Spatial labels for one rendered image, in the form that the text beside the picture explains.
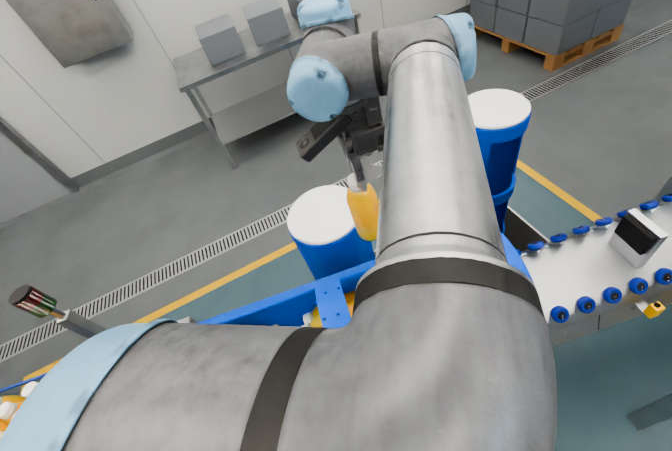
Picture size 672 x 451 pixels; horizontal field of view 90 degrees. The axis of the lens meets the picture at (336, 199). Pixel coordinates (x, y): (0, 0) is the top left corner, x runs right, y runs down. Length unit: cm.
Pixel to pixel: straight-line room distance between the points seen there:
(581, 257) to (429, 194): 109
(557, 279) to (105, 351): 114
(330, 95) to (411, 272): 29
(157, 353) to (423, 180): 16
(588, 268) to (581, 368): 95
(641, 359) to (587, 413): 38
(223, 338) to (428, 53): 29
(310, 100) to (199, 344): 31
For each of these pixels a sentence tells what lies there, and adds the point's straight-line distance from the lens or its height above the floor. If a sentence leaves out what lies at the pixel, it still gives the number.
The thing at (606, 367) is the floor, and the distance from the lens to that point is 218.
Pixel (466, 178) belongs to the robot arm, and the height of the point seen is 179.
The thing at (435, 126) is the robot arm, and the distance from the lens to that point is 25.
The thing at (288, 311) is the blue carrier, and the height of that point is 104.
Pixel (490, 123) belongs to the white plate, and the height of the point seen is 104.
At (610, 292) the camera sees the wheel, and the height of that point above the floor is 98.
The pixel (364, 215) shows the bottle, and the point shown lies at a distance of 75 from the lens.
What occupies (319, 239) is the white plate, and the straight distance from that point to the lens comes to 117.
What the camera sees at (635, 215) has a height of 108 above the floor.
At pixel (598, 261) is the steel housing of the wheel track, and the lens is 128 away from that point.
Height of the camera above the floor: 195
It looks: 46 degrees down
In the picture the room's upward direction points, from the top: 19 degrees counter-clockwise
